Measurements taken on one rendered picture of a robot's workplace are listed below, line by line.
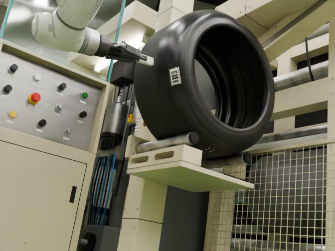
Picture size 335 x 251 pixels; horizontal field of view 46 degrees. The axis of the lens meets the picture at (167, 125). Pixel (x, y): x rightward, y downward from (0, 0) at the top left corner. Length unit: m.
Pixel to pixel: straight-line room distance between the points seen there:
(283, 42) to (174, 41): 0.69
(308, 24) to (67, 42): 1.12
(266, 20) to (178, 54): 0.72
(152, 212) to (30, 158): 0.57
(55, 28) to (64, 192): 0.81
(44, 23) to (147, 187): 0.81
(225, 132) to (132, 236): 0.58
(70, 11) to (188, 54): 0.46
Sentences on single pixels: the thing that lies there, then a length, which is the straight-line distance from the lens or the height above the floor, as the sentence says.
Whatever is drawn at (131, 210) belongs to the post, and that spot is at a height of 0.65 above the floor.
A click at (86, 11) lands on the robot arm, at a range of 1.24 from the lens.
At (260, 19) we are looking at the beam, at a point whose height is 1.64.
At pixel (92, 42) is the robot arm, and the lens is 1.35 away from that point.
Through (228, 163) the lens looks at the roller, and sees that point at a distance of 1.65.
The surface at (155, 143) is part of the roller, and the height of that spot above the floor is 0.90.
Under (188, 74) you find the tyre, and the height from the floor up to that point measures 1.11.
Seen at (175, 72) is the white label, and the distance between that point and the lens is 1.42.
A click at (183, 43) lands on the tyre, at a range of 1.47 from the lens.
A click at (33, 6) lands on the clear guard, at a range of 2.03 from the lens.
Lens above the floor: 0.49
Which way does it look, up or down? 18 degrees up
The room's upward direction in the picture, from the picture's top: 9 degrees clockwise
